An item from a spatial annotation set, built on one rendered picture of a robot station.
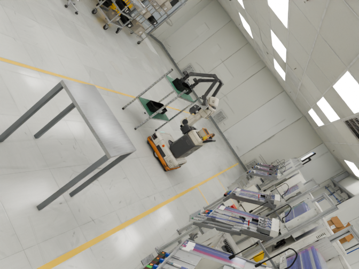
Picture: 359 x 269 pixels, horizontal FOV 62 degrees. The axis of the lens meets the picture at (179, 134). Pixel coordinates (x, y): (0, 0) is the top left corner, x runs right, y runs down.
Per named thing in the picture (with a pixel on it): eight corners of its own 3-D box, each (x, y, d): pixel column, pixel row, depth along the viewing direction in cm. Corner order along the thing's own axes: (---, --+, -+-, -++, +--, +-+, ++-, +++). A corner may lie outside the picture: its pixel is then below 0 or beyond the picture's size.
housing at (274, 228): (267, 242, 308) (271, 229, 307) (270, 229, 354) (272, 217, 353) (275, 245, 305) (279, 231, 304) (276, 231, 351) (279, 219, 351)
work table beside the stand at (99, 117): (36, 135, 288) (95, 85, 267) (73, 196, 281) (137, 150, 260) (-5, 138, 245) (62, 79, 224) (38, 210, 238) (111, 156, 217)
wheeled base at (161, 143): (178, 168, 551) (189, 161, 544) (165, 172, 491) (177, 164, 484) (160, 139, 565) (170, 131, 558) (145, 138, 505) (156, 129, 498)
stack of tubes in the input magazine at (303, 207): (285, 223, 304) (309, 210, 297) (285, 212, 352) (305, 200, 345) (292, 234, 302) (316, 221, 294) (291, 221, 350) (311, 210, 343)
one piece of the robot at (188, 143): (181, 161, 545) (218, 136, 523) (170, 163, 493) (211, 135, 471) (171, 146, 551) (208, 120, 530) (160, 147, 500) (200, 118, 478)
